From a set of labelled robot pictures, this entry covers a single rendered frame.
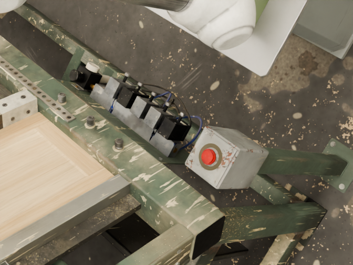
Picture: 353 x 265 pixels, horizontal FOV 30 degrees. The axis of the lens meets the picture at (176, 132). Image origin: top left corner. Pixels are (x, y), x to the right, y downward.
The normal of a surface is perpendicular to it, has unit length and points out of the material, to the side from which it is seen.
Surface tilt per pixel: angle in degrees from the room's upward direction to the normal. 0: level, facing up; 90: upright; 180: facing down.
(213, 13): 66
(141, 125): 0
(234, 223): 90
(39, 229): 58
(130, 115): 0
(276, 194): 0
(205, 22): 76
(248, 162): 90
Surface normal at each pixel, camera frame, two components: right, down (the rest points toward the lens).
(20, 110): 0.69, 0.52
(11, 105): 0.10, -0.76
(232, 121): -0.55, -0.07
